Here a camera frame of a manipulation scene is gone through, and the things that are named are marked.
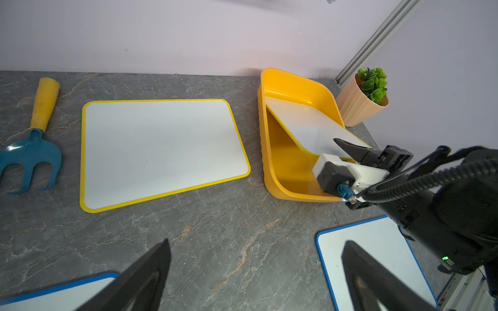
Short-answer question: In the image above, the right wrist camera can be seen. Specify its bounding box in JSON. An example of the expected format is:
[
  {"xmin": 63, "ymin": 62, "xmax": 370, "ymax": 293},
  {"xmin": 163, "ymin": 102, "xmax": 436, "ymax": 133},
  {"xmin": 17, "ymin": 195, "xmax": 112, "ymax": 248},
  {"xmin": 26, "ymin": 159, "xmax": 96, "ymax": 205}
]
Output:
[{"xmin": 312, "ymin": 154, "xmax": 389, "ymax": 201}]

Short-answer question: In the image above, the yellow plastic storage box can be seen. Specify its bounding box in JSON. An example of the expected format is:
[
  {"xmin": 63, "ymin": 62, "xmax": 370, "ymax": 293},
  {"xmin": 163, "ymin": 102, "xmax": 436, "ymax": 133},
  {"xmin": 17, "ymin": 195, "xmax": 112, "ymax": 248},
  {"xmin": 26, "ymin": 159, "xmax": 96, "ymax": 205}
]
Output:
[{"xmin": 258, "ymin": 68, "xmax": 345, "ymax": 203}]

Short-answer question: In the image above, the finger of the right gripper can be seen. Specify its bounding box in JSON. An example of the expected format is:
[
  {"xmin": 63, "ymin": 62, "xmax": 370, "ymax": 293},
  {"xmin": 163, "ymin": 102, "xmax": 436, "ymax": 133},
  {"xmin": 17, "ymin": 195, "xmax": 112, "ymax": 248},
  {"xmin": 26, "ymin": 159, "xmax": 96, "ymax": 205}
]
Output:
[{"xmin": 333, "ymin": 138, "xmax": 373, "ymax": 163}]

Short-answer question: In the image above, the yellow-framed whiteboard back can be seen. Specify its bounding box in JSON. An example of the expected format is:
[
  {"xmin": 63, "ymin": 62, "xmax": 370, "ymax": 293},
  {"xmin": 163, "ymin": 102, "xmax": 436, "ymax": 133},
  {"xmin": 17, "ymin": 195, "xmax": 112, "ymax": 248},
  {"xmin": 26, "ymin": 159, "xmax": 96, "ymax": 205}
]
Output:
[{"xmin": 80, "ymin": 99, "xmax": 251, "ymax": 213}]

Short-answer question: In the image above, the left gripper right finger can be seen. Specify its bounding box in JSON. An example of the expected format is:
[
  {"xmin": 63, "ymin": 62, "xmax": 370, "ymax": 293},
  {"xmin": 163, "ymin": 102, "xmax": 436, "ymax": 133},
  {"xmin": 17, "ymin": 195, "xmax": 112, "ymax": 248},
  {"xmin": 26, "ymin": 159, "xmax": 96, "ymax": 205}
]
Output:
[{"xmin": 341, "ymin": 241, "xmax": 436, "ymax": 311}]

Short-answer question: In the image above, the blue-framed whiteboard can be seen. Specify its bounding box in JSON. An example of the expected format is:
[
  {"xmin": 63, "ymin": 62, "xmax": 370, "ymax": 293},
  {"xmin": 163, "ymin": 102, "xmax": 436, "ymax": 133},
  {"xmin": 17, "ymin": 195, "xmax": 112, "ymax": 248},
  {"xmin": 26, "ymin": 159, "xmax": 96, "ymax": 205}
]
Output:
[
  {"xmin": 315, "ymin": 216, "xmax": 437, "ymax": 310},
  {"xmin": 1, "ymin": 272, "xmax": 119, "ymax": 310}
]

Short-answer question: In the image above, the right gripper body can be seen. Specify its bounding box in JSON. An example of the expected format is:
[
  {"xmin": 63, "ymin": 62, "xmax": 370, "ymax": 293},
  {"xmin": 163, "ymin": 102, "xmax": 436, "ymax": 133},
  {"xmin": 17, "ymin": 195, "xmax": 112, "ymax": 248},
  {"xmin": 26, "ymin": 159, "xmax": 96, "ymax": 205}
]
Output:
[{"xmin": 367, "ymin": 146, "xmax": 497, "ymax": 275}]

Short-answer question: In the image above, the yellow-framed whiteboard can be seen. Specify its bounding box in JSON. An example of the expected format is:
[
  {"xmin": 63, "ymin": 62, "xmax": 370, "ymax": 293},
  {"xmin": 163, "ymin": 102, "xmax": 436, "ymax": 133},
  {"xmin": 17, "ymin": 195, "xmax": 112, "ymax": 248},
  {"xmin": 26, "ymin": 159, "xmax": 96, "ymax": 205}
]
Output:
[
  {"xmin": 80, "ymin": 99, "xmax": 251, "ymax": 213},
  {"xmin": 265, "ymin": 97, "xmax": 368, "ymax": 158}
]

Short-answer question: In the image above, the blue garden fork yellow handle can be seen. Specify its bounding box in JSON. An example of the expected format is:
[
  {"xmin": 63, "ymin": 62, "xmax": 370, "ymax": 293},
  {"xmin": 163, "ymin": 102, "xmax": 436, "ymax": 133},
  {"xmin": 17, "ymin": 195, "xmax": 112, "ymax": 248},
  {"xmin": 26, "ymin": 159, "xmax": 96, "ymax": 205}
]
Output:
[{"xmin": 1, "ymin": 78, "xmax": 62, "ymax": 195}]

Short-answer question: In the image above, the potted green plant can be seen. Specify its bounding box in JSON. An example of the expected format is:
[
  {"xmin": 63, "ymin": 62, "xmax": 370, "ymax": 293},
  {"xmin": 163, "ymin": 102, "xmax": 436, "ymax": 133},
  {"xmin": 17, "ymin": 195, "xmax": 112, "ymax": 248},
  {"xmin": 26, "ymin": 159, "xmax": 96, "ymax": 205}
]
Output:
[{"xmin": 336, "ymin": 67, "xmax": 389, "ymax": 127}]

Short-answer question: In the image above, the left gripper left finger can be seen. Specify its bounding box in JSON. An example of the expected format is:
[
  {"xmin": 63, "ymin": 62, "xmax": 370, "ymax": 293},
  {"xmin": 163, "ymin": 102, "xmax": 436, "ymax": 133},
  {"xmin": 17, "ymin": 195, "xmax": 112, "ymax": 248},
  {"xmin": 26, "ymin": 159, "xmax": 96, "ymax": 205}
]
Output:
[{"xmin": 78, "ymin": 239, "xmax": 171, "ymax": 310}]

